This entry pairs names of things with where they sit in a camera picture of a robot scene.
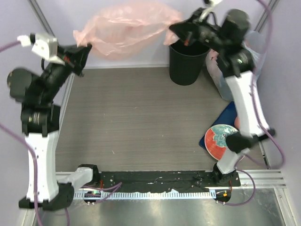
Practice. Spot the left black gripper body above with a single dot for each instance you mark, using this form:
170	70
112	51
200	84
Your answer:
69	58

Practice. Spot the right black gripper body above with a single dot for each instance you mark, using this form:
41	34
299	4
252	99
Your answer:
201	34

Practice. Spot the black plastic trash bin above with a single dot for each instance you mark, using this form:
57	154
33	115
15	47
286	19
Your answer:
186	62

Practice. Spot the pink plastic trash bag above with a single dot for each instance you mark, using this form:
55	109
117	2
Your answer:
121	31

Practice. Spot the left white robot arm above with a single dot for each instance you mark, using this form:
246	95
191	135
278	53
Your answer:
40	122

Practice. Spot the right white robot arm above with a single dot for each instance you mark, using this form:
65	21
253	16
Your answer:
238	68

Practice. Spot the blue tray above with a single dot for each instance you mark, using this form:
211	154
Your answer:
227	117

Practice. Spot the pink paper cup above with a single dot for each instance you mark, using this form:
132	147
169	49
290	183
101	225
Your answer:
237	123

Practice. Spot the red teal patterned plate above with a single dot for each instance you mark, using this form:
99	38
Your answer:
215	139

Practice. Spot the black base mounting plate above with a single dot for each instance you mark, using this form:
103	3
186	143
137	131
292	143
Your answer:
187	181

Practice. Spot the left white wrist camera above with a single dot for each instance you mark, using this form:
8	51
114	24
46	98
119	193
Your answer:
43	45

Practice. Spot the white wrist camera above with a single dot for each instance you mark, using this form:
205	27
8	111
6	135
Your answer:
43	45
210	5

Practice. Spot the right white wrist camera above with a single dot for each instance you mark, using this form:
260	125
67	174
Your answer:
210	5

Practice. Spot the left aluminium frame post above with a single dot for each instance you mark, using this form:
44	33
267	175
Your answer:
40	16

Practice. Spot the aluminium frame post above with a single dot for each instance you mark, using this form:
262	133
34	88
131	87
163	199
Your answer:
272	4
40	16

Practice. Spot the right aluminium frame post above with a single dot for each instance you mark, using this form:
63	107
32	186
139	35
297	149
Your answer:
272	4

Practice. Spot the white slotted cable duct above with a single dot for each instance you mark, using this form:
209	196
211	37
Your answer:
86	194

